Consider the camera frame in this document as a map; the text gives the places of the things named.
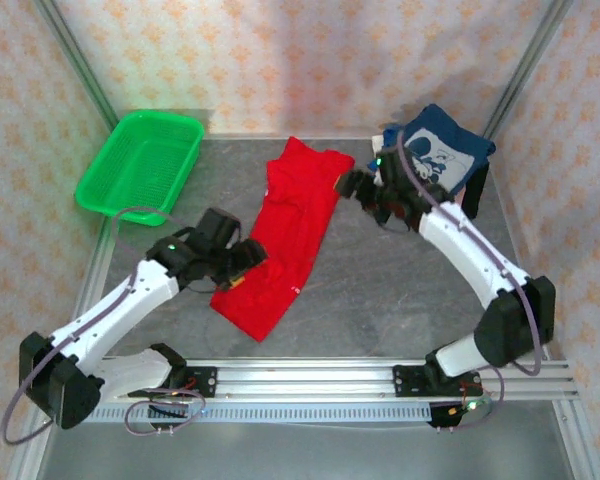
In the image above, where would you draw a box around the red printed t-shirt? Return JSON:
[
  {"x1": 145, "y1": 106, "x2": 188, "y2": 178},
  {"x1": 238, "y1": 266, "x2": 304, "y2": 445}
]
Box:
[{"x1": 208, "y1": 135, "x2": 357, "y2": 344}]

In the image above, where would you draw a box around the bright blue t-shirt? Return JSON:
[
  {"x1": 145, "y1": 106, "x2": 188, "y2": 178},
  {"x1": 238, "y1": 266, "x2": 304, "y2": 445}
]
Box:
[{"x1": 379, "y1": 123, "x2": 406, "y2": 150}]

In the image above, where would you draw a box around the black t-shirt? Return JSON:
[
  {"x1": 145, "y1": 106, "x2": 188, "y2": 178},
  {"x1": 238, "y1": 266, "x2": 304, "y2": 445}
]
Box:
[{"x1": 460, "y1": 160, "x2": 492, "y2": 221}]

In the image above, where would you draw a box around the navy cartoon print t-shirt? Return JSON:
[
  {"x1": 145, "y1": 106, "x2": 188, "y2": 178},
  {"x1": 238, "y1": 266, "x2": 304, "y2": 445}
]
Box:
[{"x1": 382, "y1": 103, "x2": 497, "y2": 199}]

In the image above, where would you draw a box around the green plastic basket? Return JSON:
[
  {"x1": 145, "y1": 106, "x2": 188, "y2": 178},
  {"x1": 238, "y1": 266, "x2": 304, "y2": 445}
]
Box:
[{"x1": 74, "y1": 110, "x2": 206, "y2": 227}]

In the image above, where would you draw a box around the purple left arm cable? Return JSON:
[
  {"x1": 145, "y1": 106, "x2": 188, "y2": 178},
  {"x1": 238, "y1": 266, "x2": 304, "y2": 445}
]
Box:
[{"x1": 0, "y1": 206, "x2": 207, "y2": 446}]

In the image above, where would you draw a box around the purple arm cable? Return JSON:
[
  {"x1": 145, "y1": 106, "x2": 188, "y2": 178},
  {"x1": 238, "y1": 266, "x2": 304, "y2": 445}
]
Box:
[
  {"x1": 396, "y1": 127, "x2": 545, "y2": 432},
  {"x1": 0, "y1": 206, "x2": 207, "y2": 446}
]

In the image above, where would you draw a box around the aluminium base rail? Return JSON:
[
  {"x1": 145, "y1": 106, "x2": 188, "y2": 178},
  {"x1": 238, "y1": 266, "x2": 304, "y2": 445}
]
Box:
[{"x1": 31, "y1": 357, "x2": 580, "y2": 404}]

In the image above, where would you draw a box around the slotted grey cable duct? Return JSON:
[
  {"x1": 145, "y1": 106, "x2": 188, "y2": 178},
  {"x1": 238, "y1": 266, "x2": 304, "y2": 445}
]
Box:
[{"x1": 54, "y1": 402, "x2": 434, "y2": 424}]

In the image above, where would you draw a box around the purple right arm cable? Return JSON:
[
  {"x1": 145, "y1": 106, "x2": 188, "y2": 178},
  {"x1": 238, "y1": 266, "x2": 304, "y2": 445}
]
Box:
[{"x1": 396, "y1": 127, "x2": 545, "y2": 432}]

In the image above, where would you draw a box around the aluminium table edge rail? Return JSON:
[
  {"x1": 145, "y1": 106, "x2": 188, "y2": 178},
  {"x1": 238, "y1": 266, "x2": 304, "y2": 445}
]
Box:
[{"x1": 494, "y1": 199, "x2": 600, "y2": 480}]

